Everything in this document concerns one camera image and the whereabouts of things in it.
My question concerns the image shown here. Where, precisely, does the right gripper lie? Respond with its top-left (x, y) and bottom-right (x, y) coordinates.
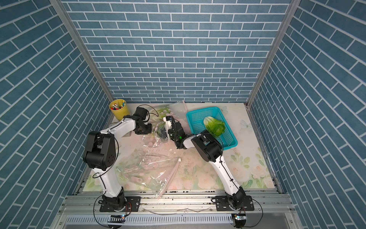
top-left (155, 128), bottom-right (181, 143)

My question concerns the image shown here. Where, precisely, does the chinese cabbage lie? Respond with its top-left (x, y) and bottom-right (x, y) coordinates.
top-left (151, 105), bottom-right (172, 117)
top-left (204, 116), bottom-right (226, 137)
top-left (152, 121), bottom-right (169, 142)

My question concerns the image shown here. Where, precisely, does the zip-top bag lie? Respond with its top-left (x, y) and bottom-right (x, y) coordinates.
top-left (137, 122), bottom-right (181, 157)
top-left (149, 100), bottom-right (187, 124)
top-left (115, 152), bottom-right (181, 198)

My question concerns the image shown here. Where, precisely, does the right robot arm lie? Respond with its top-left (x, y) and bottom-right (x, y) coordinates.
top-left (163, 116), bottom-right (247, 210)

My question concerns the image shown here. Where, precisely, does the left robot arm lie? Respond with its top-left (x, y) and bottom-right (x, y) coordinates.
top-left (83, 106), bottom-right (152, 211)

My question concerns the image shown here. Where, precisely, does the yellow pen cup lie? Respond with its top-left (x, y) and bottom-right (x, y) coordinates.
top-left (109, 99), bottom-right (131, 121)

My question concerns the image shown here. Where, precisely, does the teal plastic basket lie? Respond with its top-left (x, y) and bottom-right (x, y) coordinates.
top-left (186, 107), bottom-right (238, 150)

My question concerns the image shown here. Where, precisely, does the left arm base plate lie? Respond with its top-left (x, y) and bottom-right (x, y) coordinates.
top-left (98, 196), bottom-right (141, 213)

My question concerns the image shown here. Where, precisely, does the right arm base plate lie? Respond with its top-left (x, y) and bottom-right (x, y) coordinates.
top-left (211, 196), bottom-right (254, 211)

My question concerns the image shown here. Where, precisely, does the white vented cable duct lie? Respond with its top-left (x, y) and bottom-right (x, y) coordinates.
top-left (65, 213), bottom-right (233, 226)

